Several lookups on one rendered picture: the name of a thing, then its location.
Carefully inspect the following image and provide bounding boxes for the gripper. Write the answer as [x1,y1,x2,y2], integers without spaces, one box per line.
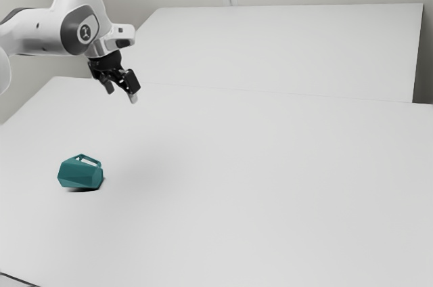
[87,50,141,104]

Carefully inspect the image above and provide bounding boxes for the teal faceted mug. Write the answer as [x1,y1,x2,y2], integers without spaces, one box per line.
[55,153,105,191]

